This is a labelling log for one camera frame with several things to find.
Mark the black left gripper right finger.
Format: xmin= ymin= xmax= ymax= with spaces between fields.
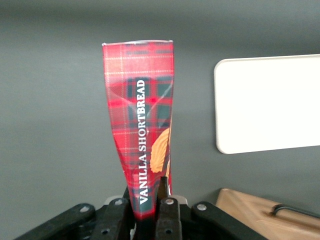
xmin=154 ymin=175 xmax=183 ymax=240

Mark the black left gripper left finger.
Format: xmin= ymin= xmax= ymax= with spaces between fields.
xmin=95 ymin=186 xmax=138 ymax=240

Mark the red tartan cookie box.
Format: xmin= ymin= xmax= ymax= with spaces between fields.
xmin=101 ymin=39 xmax=175 ymax=225

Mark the beige rectangular tray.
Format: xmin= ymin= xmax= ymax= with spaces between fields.
xmin=213 ymin=53 xmax=320 ymax=155

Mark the wooden drawer cabinet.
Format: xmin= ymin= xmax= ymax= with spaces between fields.
xmin=215 ymin=187 xmax=320 ymax=240

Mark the wooden drawer front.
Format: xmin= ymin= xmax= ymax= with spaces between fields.
xmin=256 ymin=208 xmax=320 ymax=240

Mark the black metal drawer handle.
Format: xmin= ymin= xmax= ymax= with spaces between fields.
xmin=270 ymin=203 xmax=320 ymax=219

